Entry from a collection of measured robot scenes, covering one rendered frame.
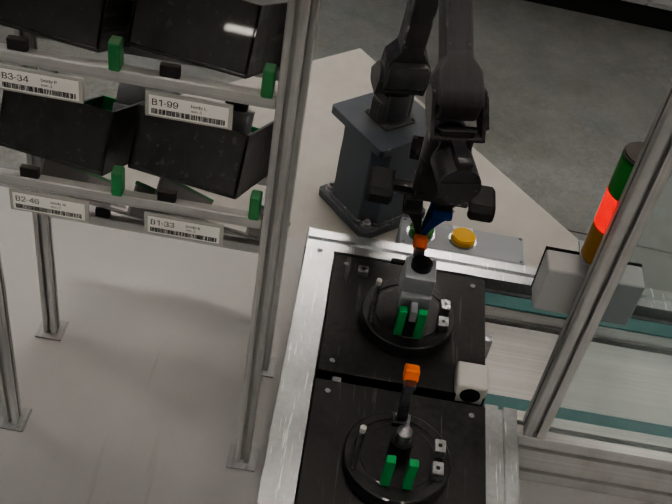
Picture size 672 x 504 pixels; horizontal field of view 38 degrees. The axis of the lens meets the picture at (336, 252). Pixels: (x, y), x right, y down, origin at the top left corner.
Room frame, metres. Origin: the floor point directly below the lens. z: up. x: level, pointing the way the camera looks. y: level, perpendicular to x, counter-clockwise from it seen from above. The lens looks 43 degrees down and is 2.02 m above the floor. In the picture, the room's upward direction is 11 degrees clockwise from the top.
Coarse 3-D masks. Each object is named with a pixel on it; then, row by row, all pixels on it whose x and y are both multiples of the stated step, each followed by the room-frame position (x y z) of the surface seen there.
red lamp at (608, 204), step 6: (606, 192) 0.90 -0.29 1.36; (606, 198) 0.90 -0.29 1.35; (612, 198) 0.89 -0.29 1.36; (600, 204) 0.91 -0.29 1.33; (606, 204) 0.89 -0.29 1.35; (612, 204) 0.89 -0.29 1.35; (600, 210) 0.90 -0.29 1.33; (606, 210) 0.89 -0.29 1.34; (612, 210) 0.88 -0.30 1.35; (600, 216) 0.89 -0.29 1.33; (606, 216) 0.89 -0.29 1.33; (594, 222) 0.90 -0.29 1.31; (600, 222) 0.89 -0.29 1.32; (606, 222) 0.88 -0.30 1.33; (600, 228) 0.89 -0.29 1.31; (606, 228) 0.88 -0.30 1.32
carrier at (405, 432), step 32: (320, 384) 0.87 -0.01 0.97; (352, 384) 0.88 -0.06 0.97; (320, 416) 0.81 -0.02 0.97; (352, 416) 0.82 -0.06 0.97; (384, 416) 0.82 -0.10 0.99; (416, 416) 0.84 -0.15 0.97; (448, 416) 0.86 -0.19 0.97; (480, 416) 0.87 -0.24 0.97; (320, 448) 0.76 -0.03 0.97; (352, 448) 0.76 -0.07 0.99; (384, 448) 0.77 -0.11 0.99; (416, 448) 0.78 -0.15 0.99; (448, 448) 0.80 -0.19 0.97; (480, 448) 0.81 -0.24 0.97; (320, 480) 0.72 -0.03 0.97; (352, 480) 0.72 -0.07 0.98; (384, 480) 0.71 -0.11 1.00; (416, 480) 0.73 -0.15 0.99; (448, 480) 0.75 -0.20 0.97; (480, 480) 0.76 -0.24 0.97
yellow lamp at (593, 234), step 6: (594, 228) 0.89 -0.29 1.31; (588, 234) 0.90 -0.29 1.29; (594, 234) 0.89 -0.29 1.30; (600, 234) 0.88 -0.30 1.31; (588, 240) 0.90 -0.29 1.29; (594, 240) 0.89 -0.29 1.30; (600, 240) 0.88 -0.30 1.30; (582, 246) 0.91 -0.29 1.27; (588, 246) 0.89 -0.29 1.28; (594, 246) 0.89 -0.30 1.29; (582, 252) 0.90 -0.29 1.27; (588, 252) 0.89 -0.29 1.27; (594, 252) 0.88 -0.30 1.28; (588, 258) 0.89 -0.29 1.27
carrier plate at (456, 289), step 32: (352, 288) 1.06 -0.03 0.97; (448, 288) 1.10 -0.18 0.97; (480, 288) 1.12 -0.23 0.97; (352, 320) 1.00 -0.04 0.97; (480, 320) 1.05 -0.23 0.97; (320, 352) 0.93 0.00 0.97; (352, 352) 0.94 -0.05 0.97; (384, 352) 0.95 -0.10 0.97; (448, 352) 0.97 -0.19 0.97; (480, 352) 0.98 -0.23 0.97; (384, 384) 0.90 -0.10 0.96; (416, 384) 0.90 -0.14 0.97; (448, 384) 0.91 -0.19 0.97
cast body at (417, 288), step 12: (408, 264) 1.02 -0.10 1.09; (420, 264) 1.01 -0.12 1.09; (432, 264) 1.02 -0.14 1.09; (408, 276) 0.99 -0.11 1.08; (420, 276) 1.00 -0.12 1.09; (432, 276) 1.00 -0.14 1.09; (408, 288) 0.99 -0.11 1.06; (420, 288) 0.99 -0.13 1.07; (432, 288) 0.99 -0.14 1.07; (408, 300) 0.98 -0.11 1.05; (420, 300) 0.98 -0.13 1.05
